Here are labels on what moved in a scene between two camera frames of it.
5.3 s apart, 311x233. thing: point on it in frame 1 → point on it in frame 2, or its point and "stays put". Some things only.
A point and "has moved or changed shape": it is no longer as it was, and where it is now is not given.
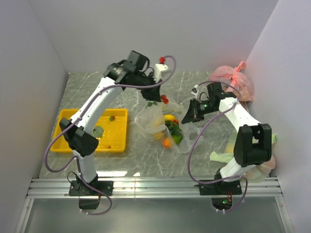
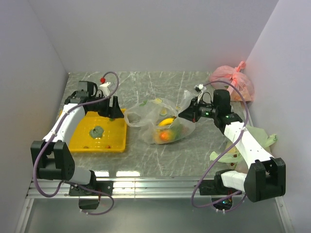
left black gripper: x=153 y=94 → x=114 y=112
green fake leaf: x=97 y=131 stays put
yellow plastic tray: x=113 y=122 stays put
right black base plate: x=220 y=188 stays put
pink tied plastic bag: x=235 y=78 stays put
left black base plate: x=78 y=189 stays put
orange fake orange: x=166 y=142 → x=164 y=136
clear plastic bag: x=163 y=123 has moved or changed shape
